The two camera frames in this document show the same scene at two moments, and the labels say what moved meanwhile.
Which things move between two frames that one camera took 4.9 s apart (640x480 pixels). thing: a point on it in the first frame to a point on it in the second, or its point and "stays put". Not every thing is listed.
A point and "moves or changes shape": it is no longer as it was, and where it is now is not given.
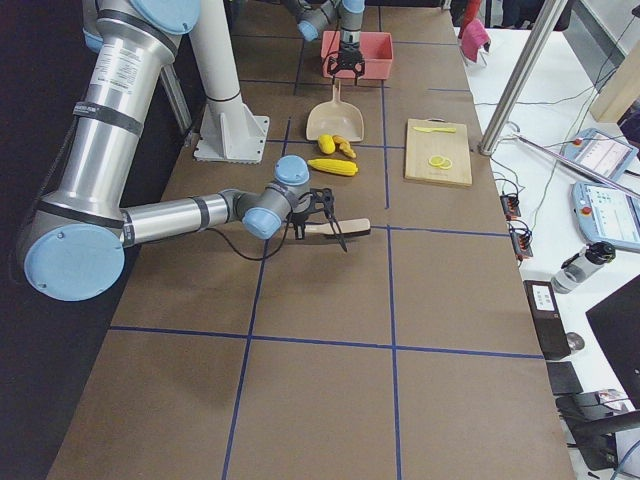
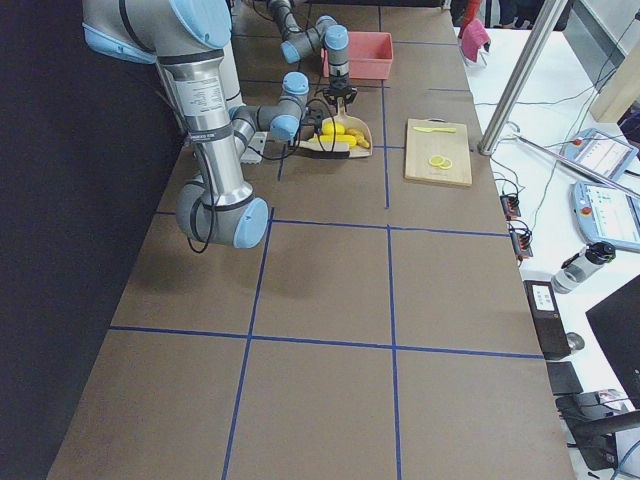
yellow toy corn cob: x=339 y=167 to x=334 y=135
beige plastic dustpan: x=335 y=118 moves or changes shape
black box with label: x=547 y=318 stays put
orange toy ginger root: x=344 y=146 to x=360 y=139
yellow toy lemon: x=327 y=144 to x=327 y=128
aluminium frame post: x=547 y=18 stays put
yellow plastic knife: x=435 y=129 stays put
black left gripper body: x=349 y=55 to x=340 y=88
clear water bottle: x=582 y=265 stays put
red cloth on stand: x=473 y=33 stays put
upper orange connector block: x=510 y=205 stays put
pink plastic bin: x=376 y=48 stays put
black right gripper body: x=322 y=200 to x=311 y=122
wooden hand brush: x=351 y=227 to x=321 y=155
